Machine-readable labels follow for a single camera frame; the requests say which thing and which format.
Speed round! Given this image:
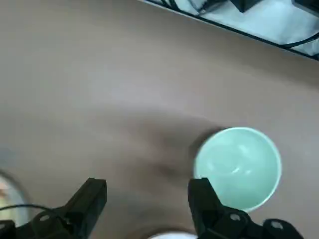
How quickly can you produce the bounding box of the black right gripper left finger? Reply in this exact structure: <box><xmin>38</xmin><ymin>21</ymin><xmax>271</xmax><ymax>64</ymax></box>
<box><xmin>0</xmin><ymin>177</ymin><xmax>108</xmax><ymax>239</ymax></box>

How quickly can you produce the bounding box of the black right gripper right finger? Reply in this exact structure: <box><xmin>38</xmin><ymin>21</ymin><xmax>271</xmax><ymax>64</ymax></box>
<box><xmin>187</xmin><ymin>177</ymin><xmax>304</xmax><ymax>239</ymax></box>

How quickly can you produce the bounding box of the pale green bowl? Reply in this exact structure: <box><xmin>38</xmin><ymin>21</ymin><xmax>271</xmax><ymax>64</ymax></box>
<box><xmin>193</xmin><ymin>126</ymin><xmax>283</xmax><ymax>214</ymax></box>

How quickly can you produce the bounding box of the pale pinkish round plate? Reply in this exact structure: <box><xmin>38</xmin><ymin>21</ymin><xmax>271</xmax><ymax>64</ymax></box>
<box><xmin>146</xmin><ymin>229</ymin><xmax>199</xmax><ymax>239</ymax></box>

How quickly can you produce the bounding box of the white round plate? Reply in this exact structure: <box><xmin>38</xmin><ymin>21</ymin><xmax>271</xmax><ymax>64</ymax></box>
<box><xmin>0</xmin><ymin>168</ymin><xmax>31</xmax><ymax>226</ymax></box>

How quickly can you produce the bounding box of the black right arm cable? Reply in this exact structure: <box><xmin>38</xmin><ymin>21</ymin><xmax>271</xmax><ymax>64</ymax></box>
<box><xmin>0</xmin><ymin>204</ymin><xmax>59</xmax><ymax>214</ymax></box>

